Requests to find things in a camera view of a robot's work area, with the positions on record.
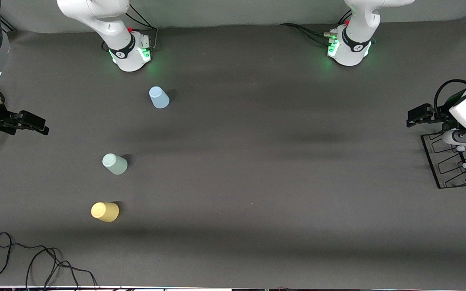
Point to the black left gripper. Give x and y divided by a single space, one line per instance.
439 114

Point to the yellow plastic cup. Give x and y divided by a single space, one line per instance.
104 211

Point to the light blue plastic cup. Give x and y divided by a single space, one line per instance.
159 99

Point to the black frame rail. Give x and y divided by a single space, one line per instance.
8 26

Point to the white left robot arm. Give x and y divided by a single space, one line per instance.
354 44

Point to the pale green plastic cup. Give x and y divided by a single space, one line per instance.
115 164

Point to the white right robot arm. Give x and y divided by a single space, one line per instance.
115 24

